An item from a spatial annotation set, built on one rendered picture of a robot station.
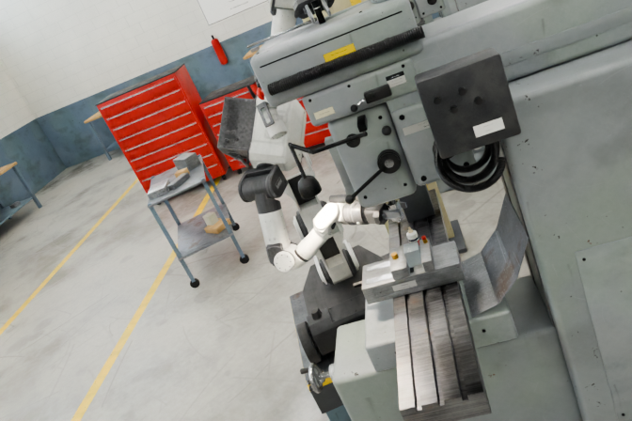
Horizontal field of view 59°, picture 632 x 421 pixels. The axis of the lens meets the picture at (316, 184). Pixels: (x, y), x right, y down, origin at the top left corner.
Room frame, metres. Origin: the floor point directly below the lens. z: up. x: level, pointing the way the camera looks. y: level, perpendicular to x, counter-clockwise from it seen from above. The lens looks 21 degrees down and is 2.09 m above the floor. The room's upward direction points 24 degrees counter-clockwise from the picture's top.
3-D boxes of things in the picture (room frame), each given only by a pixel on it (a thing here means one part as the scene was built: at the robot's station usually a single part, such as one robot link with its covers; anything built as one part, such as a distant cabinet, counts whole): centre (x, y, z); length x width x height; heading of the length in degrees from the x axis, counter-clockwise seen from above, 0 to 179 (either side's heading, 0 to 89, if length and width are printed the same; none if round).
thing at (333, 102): (1.68, -0.25, 1.68); 0.34 x 0.24 x 0.10; 76
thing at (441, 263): (1.72, -0.18, 0.99); 0.35 x 0.15 x 0.11; 74
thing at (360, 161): (1.69, -0.21, 1.47); 0.21 x 0.19 x 0.32; 166
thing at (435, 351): (1.76, -0.22, 0.89); 1.24 x 0.23 x 0.08; 166
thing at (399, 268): (1.73, -0.16, 1.02); 0.15 x 0.06 x 0.04; 164
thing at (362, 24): (1.69, -0.22, 1.81); 0.47 x 0.26 x 0.16; 76
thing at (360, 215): (1.75, -0.14, 1.23); 0.13 x 0.12 x 0.10; 141
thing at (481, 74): (1.29, -0.42, 1.62); 0.20 x 0.09 x 0.21; 76
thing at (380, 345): (1.69, -0.21, 0.79); 0.50 x 0.35 x 0.12; 76
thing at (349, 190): (1.72, -0.10, 1.45); 0.04 x 0.04 x 0.21; 76
